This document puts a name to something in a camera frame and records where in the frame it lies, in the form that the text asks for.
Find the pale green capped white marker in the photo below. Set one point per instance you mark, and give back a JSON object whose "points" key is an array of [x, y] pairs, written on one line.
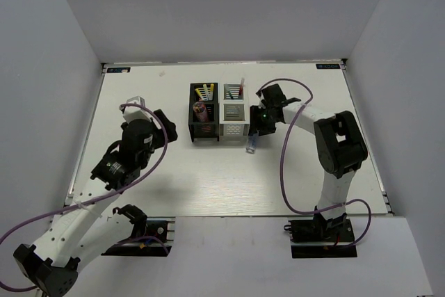
{"points": [[207, 92]]}

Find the black slotted organizer box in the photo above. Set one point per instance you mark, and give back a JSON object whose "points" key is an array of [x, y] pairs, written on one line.
{"points": [[203, 130]]}

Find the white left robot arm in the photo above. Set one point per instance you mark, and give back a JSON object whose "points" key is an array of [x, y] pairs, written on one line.
{"points": [[54, 261]]}

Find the red orange pen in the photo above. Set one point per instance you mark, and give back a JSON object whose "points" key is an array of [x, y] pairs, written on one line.
{"points": [[241, 88]]}

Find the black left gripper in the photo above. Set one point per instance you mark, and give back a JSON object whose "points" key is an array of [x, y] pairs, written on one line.
{"points": [[170, 128]]}

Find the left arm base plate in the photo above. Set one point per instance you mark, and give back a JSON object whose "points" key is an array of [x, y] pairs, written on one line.
{"points": [[157, 241]]}

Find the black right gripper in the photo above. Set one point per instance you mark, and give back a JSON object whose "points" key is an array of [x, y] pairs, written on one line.
{"points": [[256, 114]]}

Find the yellow capped marker in organizer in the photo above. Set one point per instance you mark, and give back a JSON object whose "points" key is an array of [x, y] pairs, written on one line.
{"points": [[201, 94]]}

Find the pink marker set bottle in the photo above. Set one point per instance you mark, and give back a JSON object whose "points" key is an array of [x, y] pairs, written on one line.
{"points": [[200, 111]]}

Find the white slotted organizer box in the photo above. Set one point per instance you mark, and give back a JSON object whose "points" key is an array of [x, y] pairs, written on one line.
{"points": [[234, 114]]}

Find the right XDOF logo sticker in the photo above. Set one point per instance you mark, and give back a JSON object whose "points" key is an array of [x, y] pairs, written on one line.
{"points": [[328, 66]]}

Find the clear spray bottle blue cap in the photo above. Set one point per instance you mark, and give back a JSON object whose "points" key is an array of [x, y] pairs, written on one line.
{"points": [[252, 143]]}

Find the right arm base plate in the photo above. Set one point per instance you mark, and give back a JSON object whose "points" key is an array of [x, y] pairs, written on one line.
{"points": [[309, 243]]}

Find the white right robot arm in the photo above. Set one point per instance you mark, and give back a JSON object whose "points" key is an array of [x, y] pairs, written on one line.
{"points": [[341, 149]]}

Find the black XDOF logo sticker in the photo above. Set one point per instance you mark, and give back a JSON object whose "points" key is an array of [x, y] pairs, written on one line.
{"points": [[118, 69]]}

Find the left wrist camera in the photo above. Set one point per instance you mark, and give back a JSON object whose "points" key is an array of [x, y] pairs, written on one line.
{"points": [[131, 113]]}

